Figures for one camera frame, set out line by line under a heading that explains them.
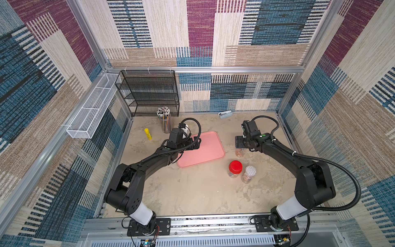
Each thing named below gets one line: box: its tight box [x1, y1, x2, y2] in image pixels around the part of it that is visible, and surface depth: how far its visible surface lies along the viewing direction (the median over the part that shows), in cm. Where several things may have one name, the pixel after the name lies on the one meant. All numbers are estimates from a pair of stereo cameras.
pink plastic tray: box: [176, 131, 226, 168], surface depth 101 cm
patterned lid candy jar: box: [241, 165, 257, 185], surface depth 81 cm
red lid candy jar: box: [227, 160, 243, 179], surface depth 86 cm
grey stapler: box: [218, 110, 233, 120], surface depth 121 cm
